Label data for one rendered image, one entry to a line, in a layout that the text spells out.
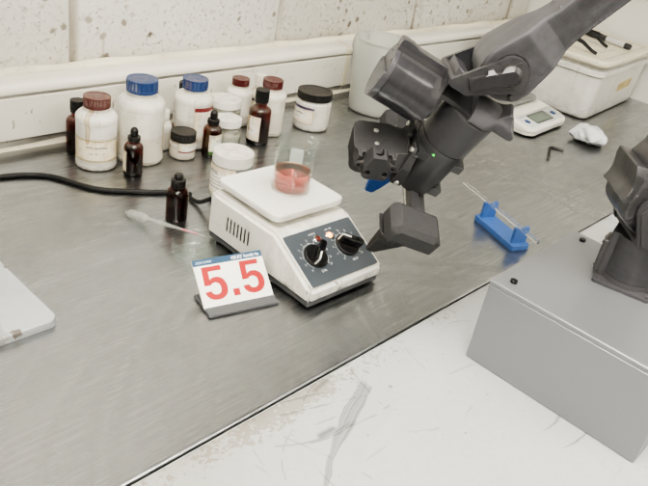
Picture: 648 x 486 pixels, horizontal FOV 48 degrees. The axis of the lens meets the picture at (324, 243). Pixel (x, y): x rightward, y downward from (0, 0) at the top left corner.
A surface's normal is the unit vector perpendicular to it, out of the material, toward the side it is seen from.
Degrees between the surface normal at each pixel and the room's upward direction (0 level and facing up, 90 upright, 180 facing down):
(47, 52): 90
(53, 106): 90
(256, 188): 0
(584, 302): 1
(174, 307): 0
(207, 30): 90
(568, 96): 94
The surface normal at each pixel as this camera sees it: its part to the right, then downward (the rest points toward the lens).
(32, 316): 0.16, -0.86
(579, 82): -0.64, 0.34
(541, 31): 0.35, 0.15
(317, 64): 0.71, 0.44
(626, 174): -1.00, -0.07
